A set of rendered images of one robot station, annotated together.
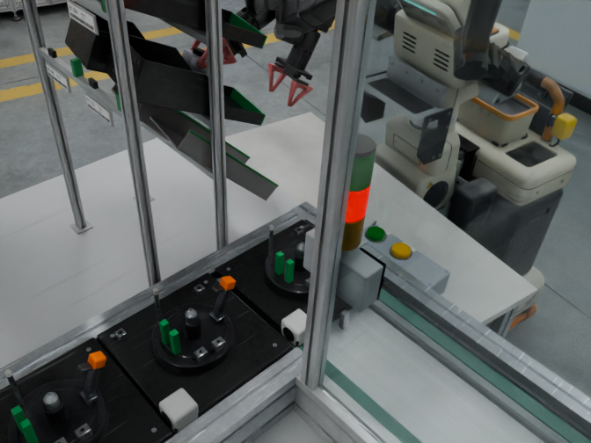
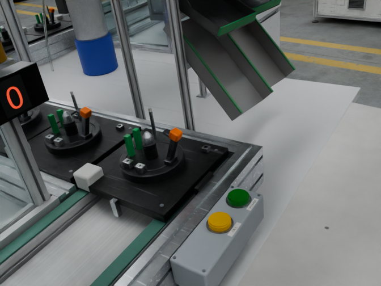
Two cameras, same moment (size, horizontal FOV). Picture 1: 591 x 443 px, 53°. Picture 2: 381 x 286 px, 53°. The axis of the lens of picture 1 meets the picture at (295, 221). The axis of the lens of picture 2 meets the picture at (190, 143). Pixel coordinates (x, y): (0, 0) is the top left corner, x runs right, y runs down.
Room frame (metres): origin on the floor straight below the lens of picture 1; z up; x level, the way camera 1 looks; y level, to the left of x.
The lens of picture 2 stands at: (0.84, -0.71, 1.43)
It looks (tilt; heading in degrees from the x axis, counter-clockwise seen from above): 32 degrees down; 84
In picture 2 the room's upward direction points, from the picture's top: 8 degrees counter-clockwise
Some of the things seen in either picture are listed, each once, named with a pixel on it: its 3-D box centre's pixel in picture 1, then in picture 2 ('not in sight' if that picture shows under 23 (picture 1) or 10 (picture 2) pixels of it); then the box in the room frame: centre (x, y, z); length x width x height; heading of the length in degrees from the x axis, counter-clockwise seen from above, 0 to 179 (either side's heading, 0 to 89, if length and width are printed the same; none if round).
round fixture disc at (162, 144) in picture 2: (300, 270); (152, 160); (0.83, -0.02, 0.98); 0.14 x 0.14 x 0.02
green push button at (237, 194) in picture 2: not in sight; (238, 198); (0.98, -0.18, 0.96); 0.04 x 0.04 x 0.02
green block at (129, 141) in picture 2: (289, 271); (129, 145); (0.79, 0.00, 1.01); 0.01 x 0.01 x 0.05; 46
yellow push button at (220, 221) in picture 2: not in sight; (219, 223); (0.93, -0.23, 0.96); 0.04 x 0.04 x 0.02
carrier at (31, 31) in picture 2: not in sight; (45, 19); (0.42, 1.47, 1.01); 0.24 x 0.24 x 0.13; 46
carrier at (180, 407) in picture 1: (192, 324); (69, 125); (0.65, 0.16, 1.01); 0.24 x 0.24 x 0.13; 46
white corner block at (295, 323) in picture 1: (297, 328); (89, 177); (0.70, -0.02, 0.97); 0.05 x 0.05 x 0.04; 46
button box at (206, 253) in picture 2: not in sight; (221, 235); (0.93, -0.23, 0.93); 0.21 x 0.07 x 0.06; 46
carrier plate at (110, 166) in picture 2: (299, 276); (153, 167); (0.83, -0.02, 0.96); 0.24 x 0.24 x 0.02; 46
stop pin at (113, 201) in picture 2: not in sight; (115, 207); (0.75, -0.11, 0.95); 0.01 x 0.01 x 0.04; 46
